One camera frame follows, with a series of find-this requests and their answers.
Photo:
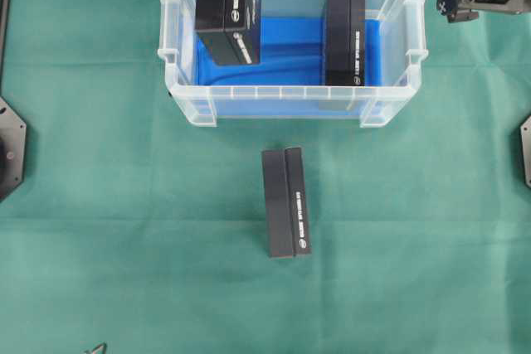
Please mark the black box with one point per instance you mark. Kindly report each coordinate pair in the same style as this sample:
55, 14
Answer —
286, 203
230, 30
344, 42

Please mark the clear plastic storage case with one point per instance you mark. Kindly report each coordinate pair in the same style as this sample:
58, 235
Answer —
396, 48

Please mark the blue foam liner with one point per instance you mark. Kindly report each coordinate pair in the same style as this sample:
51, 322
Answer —
291, 54

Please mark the green table cloth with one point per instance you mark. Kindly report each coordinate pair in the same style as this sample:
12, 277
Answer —
135, 228

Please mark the small black metal clip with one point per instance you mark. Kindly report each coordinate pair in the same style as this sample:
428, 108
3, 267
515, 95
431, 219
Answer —
99, 349

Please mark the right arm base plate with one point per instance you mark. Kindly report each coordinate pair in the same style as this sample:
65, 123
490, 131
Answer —
525, 135

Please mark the black aluminium frame rail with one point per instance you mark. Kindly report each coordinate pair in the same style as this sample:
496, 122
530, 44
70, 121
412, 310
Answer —
5, 26

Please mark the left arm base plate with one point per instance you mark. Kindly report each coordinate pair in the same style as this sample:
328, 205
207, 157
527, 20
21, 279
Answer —
13, 140

